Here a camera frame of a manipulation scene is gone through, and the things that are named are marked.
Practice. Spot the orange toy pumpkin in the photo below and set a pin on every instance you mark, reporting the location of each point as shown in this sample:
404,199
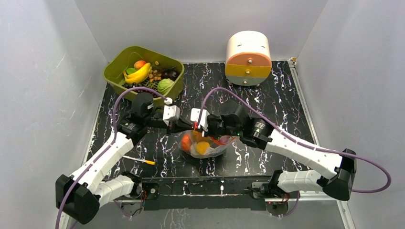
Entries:
186,143

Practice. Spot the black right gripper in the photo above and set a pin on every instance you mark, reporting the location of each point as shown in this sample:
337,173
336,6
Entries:
208,128

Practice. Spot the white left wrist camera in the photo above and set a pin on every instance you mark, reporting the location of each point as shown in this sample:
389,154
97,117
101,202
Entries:
171,112

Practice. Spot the dark purple toy grapes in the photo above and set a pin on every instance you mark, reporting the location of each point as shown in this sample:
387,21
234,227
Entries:
128,86

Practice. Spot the white pen yellow cap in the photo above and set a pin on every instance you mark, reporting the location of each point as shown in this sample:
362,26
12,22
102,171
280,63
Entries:
140,160

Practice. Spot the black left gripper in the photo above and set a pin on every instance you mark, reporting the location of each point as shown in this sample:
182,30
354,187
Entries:
181,125

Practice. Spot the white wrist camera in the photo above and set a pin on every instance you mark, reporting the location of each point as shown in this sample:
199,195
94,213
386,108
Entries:
171,112
199,119

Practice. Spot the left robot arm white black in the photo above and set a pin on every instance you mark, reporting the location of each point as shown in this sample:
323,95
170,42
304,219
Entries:
83,193

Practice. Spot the yellow toy lemon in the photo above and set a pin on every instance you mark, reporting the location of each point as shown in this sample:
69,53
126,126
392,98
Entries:
201,147

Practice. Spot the light green toy cabbage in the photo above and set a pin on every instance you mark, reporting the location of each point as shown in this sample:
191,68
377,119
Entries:
164,85

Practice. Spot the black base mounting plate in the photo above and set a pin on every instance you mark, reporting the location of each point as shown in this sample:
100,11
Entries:
251,192

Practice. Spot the round white mini drawer cabinet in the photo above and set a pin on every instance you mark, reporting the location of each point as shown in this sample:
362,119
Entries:
248,61

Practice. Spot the dark brown toy fruit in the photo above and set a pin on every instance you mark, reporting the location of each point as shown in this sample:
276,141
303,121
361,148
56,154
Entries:
158,73

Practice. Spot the aluminium frame rail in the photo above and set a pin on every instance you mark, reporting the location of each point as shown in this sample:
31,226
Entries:
285,105

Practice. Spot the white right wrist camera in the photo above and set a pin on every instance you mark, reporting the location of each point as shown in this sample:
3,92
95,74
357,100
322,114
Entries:
199,119

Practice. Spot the clear zip bag orange zipper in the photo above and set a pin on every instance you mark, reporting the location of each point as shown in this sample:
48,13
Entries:
213,151

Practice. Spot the purple toy eggplant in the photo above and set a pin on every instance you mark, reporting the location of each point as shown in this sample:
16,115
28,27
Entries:
226,140

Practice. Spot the yellow toy banana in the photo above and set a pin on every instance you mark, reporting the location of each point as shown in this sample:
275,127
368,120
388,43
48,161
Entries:
139,76

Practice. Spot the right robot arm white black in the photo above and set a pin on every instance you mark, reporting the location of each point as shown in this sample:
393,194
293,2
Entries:
329,173

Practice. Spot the green toy lime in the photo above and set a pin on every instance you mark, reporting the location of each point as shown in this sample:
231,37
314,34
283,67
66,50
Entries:
130,71

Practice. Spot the olive green plastic bin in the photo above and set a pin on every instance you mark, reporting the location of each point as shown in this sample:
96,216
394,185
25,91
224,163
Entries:
114,72

